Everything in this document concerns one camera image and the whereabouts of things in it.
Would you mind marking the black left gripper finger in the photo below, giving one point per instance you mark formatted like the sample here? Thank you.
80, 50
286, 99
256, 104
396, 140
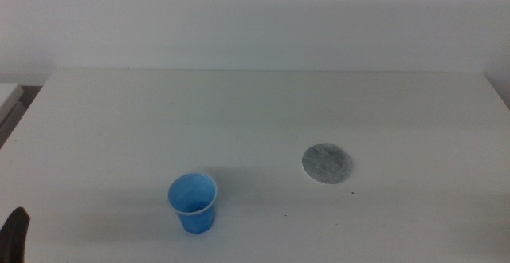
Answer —
15, 235

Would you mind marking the blue plastic cup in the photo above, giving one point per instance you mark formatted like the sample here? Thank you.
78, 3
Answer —
192, 199

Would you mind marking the round grey cup mat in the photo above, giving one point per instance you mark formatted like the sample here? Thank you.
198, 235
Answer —
327, 163

